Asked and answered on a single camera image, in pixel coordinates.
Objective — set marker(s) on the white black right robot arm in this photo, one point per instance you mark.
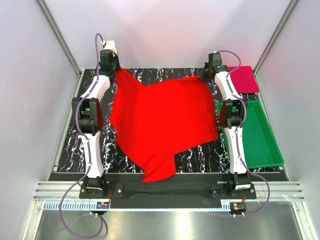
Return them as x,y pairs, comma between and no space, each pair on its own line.
232,117

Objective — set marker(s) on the folded magenta t shirt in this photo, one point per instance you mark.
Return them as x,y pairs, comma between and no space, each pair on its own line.
244,81

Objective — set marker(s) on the red t shirt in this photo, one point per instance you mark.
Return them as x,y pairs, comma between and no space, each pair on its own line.
154,123

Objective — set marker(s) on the left aluminium frame post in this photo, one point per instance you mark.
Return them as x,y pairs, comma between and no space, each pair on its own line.
45,10

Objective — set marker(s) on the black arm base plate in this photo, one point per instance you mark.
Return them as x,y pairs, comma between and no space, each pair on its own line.
217,182

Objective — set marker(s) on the aluminium frame post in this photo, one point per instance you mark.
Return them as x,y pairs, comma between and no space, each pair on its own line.
45,10
292,5

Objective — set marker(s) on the right aluminium frame post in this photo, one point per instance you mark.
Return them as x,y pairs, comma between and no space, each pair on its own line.
292,5

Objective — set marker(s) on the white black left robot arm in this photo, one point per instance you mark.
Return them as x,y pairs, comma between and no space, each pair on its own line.
89,121

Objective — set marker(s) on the aluminium front rail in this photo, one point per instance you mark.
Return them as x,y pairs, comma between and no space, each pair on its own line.
279,190

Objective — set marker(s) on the white slotted cable duct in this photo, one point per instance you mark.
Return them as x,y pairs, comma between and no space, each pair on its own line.
140,206

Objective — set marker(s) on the green plastic tray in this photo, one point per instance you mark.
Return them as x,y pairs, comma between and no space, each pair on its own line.
260,146

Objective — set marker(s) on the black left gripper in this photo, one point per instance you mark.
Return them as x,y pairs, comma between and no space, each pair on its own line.
115,58

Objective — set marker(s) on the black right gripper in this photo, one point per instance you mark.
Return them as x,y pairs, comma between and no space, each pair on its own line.
201,75

